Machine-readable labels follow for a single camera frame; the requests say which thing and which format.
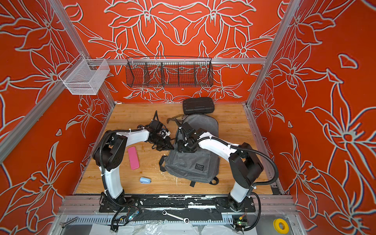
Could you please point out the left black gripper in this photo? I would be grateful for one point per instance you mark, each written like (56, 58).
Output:
(166, 146)

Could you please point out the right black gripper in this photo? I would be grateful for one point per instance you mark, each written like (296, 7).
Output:
(179, 147)

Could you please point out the grey student backpack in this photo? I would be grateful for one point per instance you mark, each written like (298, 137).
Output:
(202, 165)

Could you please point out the pink pencil case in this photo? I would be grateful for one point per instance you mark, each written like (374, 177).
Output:
(133, 158)

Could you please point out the light blue stapler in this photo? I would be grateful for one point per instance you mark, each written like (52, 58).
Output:
(145, 180)

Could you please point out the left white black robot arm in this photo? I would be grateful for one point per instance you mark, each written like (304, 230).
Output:
(110, 152)

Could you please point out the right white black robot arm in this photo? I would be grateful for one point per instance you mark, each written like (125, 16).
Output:
(243, 160)

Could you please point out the small metal hand tool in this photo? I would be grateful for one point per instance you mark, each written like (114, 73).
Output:
(178, 118)

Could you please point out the black hard case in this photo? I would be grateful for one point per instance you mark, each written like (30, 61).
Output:
(202, 105)

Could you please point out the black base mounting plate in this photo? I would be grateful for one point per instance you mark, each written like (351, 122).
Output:
(219, 203)

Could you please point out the silver combination wrench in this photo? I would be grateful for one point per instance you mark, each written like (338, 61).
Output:
(185, 220)

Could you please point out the yellow tape roll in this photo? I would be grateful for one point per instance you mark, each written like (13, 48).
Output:
(281, 226)

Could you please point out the black wire wall basket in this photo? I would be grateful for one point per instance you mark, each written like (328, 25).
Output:
(174, 72)

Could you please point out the white wire wall basket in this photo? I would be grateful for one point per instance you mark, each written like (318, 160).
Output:
(83, 78)

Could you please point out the grey bolt on frame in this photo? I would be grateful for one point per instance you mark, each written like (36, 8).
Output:
(65, 224)

